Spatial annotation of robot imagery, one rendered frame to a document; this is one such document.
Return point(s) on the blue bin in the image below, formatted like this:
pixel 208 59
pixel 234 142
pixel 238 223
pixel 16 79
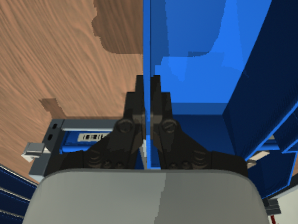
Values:
pixel 272 172
pixel 82 140
pixel 286 135
pixel 231 67

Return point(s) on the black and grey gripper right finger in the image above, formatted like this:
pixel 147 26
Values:
pixel 180 151

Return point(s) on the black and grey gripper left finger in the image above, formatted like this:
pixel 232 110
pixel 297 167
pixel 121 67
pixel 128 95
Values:
pixel 119 147

